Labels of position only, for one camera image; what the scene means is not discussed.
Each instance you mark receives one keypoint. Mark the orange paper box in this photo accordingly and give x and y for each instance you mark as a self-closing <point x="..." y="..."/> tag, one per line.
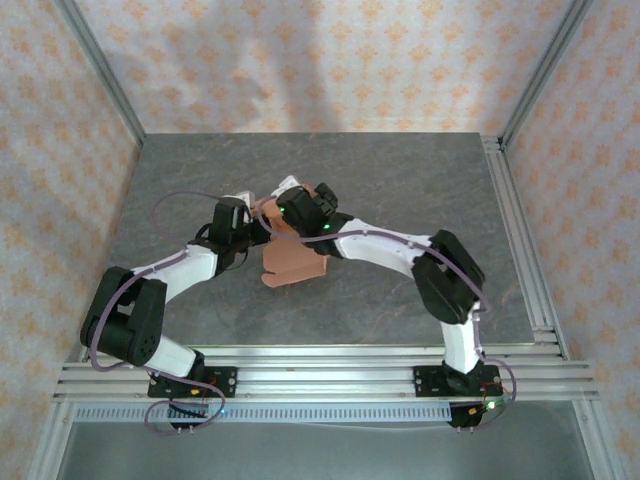
<point x="290" y="265"/>

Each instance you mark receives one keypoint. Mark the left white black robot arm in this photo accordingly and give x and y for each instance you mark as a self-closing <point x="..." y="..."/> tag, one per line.
<point x="125" y="320"/>

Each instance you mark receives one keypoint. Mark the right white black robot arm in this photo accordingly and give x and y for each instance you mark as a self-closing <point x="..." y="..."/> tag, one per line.
<point x="380" y="247"/>

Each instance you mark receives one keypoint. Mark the grey metal lower panel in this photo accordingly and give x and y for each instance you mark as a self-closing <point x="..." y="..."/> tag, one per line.
<point x="325" y="455"/>

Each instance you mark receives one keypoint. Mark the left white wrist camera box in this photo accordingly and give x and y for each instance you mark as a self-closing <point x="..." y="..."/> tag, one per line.
<point x="240" y="198"/>

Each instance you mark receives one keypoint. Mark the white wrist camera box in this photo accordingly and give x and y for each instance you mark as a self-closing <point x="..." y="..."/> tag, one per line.
<point x="240" y="198"/>
<point x="286" y="185"/>

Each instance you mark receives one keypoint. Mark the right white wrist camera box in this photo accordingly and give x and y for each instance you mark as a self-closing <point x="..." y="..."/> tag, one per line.
<point x="286" y="185"/>

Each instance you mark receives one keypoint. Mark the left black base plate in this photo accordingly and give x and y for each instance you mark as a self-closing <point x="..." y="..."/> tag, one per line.
<point x="225" y="382"/>

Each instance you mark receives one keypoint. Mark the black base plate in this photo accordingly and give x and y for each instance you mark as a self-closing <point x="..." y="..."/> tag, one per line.
<point x="425" y="382"/>
<point x="225" y="382"/>

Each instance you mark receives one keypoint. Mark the aluminium mounting rail frame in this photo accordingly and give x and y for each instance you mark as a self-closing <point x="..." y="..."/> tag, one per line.
<point x="325" y="380"/>

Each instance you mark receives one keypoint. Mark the aluminium side rail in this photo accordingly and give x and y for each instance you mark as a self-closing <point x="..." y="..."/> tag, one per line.
<point x="510" y="210"/>

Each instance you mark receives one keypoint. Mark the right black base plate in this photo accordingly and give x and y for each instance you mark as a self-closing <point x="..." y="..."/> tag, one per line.
<point x="425" y="382"/>

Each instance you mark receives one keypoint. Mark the aluminium frame post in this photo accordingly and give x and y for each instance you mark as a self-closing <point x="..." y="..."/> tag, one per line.
<point x="545" y="70"/>
<point x="100" y="70"/>

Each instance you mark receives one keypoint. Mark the aluminium frame leg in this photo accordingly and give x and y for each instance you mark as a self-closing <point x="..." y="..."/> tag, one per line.
<point x="597" y="440"/>
<point x="50" y="440"/>

